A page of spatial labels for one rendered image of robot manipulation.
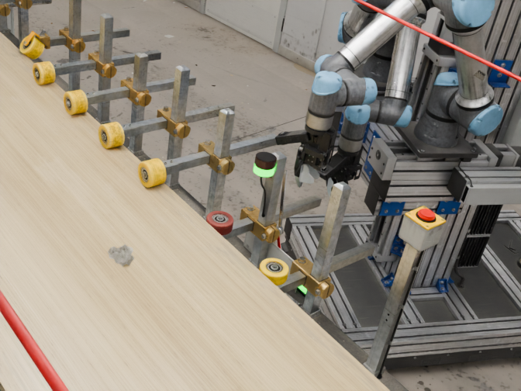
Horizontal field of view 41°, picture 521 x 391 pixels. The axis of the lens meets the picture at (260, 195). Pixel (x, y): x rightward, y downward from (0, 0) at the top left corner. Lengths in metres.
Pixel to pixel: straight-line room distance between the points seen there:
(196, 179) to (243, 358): 2.34
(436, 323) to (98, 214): 1.53
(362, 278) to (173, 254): 1.36
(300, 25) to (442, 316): 3.07
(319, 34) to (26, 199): 3.66
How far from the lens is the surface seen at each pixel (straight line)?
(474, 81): 2.22
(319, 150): 2.00
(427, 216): 1.67
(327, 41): 5.38
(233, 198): 3.80
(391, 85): 2.35
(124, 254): 1.90
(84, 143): 2.37
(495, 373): 3.24
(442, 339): 2.93
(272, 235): 2.12
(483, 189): 2.48
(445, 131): 2.43
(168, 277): 1.84
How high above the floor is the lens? 2.10
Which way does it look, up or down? 33 degrees down
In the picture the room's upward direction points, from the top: 10 degrees clockwise
